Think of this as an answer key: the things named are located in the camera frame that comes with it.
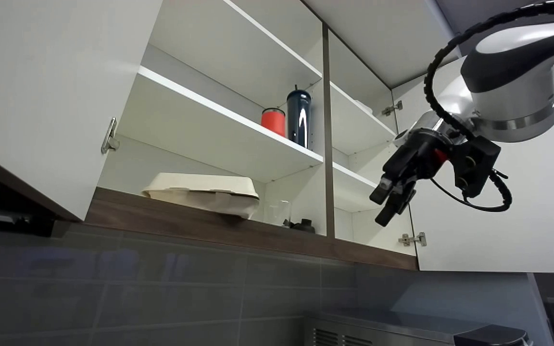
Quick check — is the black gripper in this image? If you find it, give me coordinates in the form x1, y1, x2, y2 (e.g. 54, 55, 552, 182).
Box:
369, 128, 454, 228

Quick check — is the white takeaway food container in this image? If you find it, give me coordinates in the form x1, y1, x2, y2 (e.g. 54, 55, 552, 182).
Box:
140, 172, 261, 222

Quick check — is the white cupboard door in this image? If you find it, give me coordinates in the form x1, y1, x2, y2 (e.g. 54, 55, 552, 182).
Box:
390, 57, 554, 276
0, 0, 163, 224

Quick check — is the small black object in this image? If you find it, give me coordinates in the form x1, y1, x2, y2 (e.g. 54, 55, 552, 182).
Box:
283, 218, 317, 235

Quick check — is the clear drinking glass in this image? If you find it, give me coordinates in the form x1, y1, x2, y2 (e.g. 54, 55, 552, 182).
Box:
273, 199, 292, 228

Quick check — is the dark blue tumbler bottle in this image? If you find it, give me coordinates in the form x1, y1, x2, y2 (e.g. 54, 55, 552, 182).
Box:
285, 85, 313, 151

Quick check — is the red cup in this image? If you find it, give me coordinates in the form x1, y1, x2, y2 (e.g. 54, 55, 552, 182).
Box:
260, 107, 288, 139

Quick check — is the black rounded appliance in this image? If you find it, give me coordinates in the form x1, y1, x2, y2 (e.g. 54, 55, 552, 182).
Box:
454, 324, 533, 346

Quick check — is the dark metal light fixture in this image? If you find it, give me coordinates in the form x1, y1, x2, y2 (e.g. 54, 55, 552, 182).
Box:
0, 203, 56, 241

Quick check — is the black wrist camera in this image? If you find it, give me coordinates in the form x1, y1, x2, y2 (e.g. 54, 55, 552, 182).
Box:
450, 135, 504, 201

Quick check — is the thin black camera cable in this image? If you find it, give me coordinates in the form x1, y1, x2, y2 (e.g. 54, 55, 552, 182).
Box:
429, 168, 513, 216

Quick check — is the white wall cupboard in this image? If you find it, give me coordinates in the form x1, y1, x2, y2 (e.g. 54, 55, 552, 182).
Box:
83, 0, 465, 274

